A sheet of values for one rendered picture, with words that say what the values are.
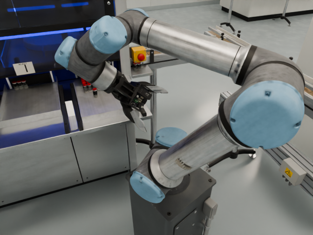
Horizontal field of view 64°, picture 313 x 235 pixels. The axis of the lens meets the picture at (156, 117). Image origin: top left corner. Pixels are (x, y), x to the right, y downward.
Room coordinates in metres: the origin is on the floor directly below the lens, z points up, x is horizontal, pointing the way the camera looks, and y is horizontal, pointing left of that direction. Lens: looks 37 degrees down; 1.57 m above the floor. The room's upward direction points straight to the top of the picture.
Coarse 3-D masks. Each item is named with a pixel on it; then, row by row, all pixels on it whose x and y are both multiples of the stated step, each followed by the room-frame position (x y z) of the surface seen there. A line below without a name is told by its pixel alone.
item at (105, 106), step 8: (80, 88) 1.16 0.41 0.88; (80, 96) 1.08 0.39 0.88; (88, 96) 1.08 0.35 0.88; (104, 96) 1.08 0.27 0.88; (112, 96) 1.08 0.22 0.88; (80, 104) 1.00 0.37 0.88; (88, 104) 1.00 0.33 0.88; (96, 104) 1.00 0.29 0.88; (104, 104) 1.00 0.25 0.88; (112, 104) 1.00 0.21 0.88; (120, 104) 1.00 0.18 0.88; (88, 112) 0.94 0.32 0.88; (96, 112) 0.94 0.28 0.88; (104, 112) 0.89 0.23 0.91; (112, 112) 0.91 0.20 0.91; (120, 112) 0.92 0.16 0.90; (88, 120) 0.87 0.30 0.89; (96, 120) 0.88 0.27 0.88
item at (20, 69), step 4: (16, 64) 1.10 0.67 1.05; (20, 64) 1.11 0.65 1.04; (24, 64) 1.11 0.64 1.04; (28, 64) 1.12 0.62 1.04; (32, 64) 1.13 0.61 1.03; (16, 68) 1.10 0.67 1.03; (20, 68) 1.11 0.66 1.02; (24, 68) 1.11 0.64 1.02; (28, 68) 1.12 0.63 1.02; (32, 68) 1.12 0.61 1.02; (16, 72) 1.10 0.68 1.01; (20, 72) 1.10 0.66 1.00; (24, 72) 1.11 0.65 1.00; (28, 72) 1.12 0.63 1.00; (32, 72) 1.12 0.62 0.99
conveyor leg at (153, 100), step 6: (156, 72) 1.52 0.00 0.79; (150, 78) 1.51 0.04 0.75; (156, 78) 1.52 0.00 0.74; (156, 84) 1.52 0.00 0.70; (156, 96) 1.52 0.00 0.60; (150, 102) 1.52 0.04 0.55; (156, 102) 1.52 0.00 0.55; (150, 108) 1.52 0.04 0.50; (156, 108) 1.52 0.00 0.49; (156, 114) 1.52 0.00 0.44; (150, 120) 1.52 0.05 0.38; (156, 120) 1.52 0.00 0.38; (150, 126) 1.52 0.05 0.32; (156, 126) 1.52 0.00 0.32; (150, 132) 1.53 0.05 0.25
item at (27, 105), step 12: (48, 84) 1.20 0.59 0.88; (12, 96) 1.08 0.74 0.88; (24, 96) 1.08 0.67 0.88; (36, 96) 1.08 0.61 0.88; (48, 96) 1.08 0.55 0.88; (0, 108) 0.93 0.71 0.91; (12, 108) 0.97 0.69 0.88; (24, 108) 0.97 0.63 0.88; (36, 108) 0.97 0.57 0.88; (48, 108) 0.97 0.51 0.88; (60, 108) 0.92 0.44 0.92; (0, 120) 0.87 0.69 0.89; (12, 120) 0.84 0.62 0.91; (24, 120) 0.86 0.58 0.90; (36, 120) 0.88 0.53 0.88
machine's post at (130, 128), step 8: (120, 0) 1.29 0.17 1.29; (120, 8) 1.29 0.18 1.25; (128, 48) 1.30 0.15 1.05; (120, 56) 1.28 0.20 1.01; (128, 56) 1.30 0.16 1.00; (120, 64) 1.28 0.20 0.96; (128, 64) 1.30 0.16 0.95; (128, 72) 1.30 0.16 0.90; (128, 128) 1.29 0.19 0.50; (128, 136) 1.28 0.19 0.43; (128, 144) 1.28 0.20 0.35; (136, 160) 1.30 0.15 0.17
